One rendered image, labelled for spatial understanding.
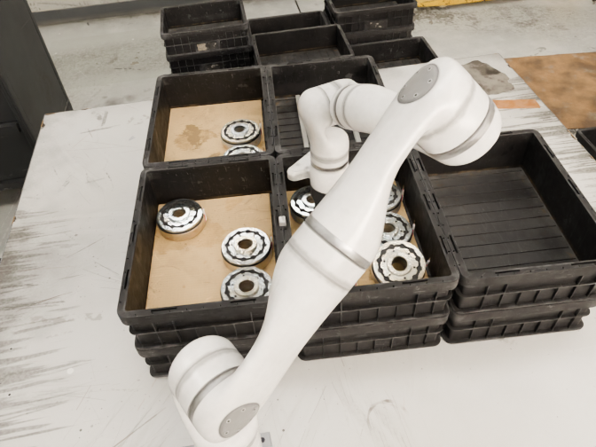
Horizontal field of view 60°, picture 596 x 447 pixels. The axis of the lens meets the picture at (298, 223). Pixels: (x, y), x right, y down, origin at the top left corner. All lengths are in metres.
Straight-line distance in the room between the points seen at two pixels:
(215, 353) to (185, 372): 0.04
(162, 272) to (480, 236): 0.67
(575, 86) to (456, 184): 2.19
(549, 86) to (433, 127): 2.80
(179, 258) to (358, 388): 0.45
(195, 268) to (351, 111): 0.51
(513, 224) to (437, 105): 0.68
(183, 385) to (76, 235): 0.88
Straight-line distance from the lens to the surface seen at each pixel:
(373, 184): 0.56
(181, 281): 1.09
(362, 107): 0.74
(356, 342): 1.07
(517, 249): 1.16
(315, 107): 0.85
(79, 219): 1.50
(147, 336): 1.01
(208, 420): 0.62
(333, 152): 0.92
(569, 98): 3.29
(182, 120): 1.51
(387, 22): 2.69
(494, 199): 1.26
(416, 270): 1.02
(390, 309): 0.99
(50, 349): 1.26
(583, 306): 1.15
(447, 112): 0.57
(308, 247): 0.57
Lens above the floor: 1.66
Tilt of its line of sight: 46 degrees down
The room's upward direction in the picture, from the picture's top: 4 degrees counter-clockwise
